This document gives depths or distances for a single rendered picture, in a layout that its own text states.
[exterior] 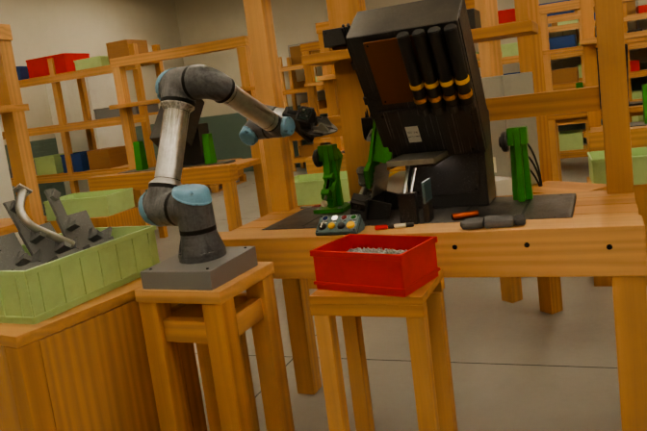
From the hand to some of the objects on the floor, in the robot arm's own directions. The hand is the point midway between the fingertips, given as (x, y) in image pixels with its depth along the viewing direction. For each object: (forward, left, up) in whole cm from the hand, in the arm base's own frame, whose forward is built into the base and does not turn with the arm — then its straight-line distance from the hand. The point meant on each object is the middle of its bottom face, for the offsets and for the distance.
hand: (334, 130), depth 251 cm
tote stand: (-64, +89, -120) cm, 163 cm away
